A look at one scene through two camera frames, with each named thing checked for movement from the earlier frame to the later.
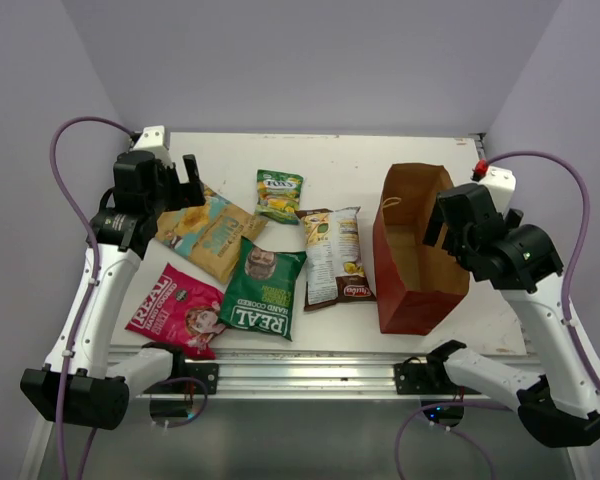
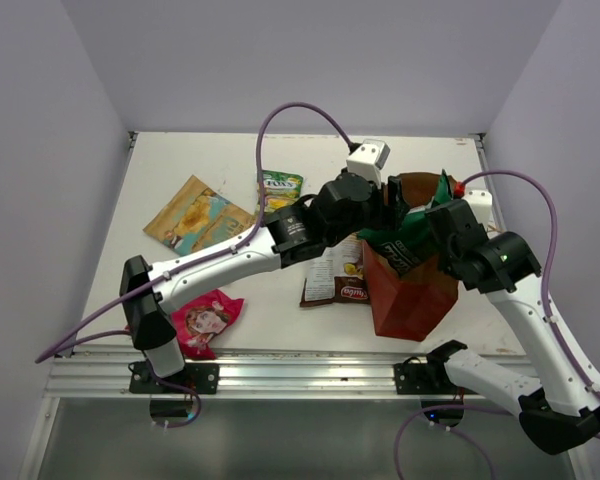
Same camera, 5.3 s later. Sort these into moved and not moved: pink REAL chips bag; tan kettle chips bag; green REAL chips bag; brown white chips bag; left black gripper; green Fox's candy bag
Moved: green REAL chips bag; left black gripper
Not moved: green Fox's candy bag; tan kettle chips bag; pink REAL chips bag; brown white chips bag
